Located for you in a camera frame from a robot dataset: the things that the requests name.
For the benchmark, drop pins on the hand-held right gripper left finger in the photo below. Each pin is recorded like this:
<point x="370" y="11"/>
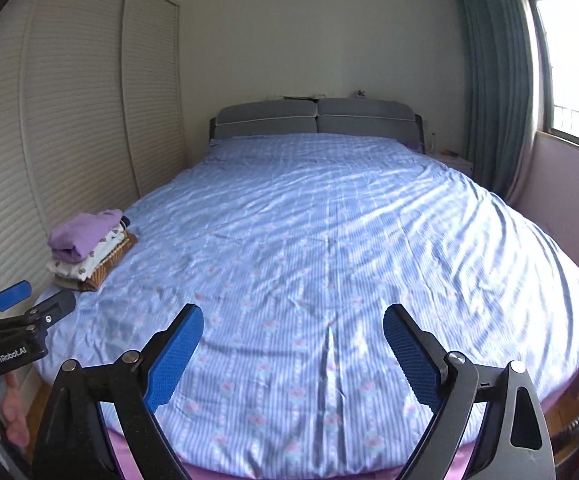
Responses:
<point x="174" y="355"/>

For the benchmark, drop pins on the flat papers on headboard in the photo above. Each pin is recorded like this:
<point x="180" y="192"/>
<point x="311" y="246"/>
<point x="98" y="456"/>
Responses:
<point x="302" y="96"/>

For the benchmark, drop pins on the purple sweater with green stripes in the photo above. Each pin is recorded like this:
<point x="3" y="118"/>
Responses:
<point x="82" y="235"/>

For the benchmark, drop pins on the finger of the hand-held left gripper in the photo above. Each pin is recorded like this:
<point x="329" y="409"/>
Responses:
<point x="13" y="294"/>
<point x="54" y="306"/>

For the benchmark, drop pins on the white nightstand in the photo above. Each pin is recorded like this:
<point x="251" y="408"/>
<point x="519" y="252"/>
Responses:
<point x="454" y="162"/>

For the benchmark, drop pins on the bed with blue floral sheet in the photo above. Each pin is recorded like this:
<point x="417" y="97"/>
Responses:
<point x="344" y="240"/>

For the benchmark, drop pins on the dark navy folded garment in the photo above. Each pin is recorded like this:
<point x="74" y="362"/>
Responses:
<point x="125" y="221"/>

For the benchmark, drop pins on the brown patterned folded garment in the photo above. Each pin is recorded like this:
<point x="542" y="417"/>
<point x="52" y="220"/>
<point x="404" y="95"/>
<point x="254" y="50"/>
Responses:
<point x="114" y="260"/>

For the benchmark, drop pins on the teal curtain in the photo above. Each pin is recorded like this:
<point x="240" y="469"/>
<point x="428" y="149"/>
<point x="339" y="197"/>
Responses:
<point x="499" y="85"/>

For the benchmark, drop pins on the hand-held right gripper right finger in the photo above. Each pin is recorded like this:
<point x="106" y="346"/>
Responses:
<point x="412" y="355"/>

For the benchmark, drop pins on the white printed folded garment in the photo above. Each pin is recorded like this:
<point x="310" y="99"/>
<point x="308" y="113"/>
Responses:
<point x="97" y="260"/>

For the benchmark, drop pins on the window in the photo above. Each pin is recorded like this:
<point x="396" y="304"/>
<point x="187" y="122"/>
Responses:
<point x="574" y="70"/>

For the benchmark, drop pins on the grey headboard cushion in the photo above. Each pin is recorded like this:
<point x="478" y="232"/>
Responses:
<point x="364" y="117"/>
<point x="264" y="120"/>

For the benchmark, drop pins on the person's left hand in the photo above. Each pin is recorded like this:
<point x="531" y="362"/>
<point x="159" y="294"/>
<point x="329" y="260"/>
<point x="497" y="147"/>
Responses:
<point x="15" y="410"/>

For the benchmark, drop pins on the small purple ornament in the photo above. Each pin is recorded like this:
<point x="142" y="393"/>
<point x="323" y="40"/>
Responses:
<point x="359" y="93"/>

